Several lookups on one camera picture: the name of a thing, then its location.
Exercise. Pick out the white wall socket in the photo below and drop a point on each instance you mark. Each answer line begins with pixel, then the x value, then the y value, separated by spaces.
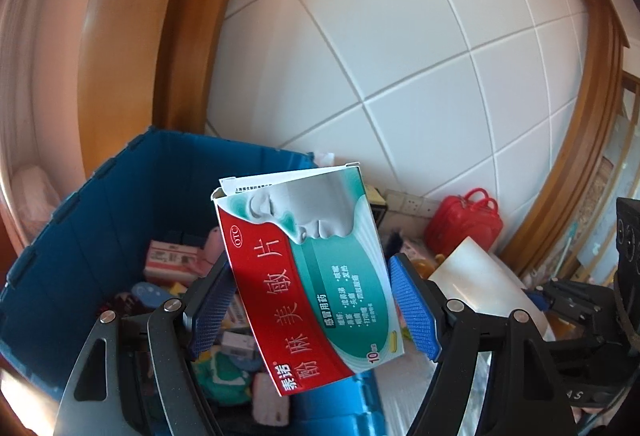
pixel 414 204
pixel 430 208

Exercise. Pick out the white wall switch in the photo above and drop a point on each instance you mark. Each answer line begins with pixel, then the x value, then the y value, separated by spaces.
pixel 395 201

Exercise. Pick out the pink curtain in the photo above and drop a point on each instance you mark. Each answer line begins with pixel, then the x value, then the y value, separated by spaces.
pixel 40 66

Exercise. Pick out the pink plush item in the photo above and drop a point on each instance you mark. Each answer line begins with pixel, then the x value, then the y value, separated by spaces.
pixel 270 403

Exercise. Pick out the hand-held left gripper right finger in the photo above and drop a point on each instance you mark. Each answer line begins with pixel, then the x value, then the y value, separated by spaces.
pixel 415 311

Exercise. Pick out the blue plastic crate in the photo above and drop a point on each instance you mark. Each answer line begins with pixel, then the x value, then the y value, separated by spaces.
pixel 100 216

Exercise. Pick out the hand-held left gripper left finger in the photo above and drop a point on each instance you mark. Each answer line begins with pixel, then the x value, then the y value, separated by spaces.
pixel 212 311

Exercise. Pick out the red teal medicine box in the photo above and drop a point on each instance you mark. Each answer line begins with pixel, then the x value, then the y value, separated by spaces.
pixel 310 276

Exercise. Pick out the yellow box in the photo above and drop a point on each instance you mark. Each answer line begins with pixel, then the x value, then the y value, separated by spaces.
pixel 375 196

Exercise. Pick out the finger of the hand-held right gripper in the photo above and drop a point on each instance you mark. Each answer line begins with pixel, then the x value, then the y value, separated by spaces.
pixel 585 353
pixel 575 301

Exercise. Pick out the red bear suitcase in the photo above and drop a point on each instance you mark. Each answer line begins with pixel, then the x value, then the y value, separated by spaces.
pixel 460 221

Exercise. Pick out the blue oval pouch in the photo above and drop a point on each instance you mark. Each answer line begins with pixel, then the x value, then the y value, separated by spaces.
pixel 150 293

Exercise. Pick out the small white box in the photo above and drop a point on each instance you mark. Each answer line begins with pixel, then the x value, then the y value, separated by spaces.
pixel 239 343

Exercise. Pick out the pink white box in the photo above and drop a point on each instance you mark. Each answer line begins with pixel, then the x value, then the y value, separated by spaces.
pixel 167 261

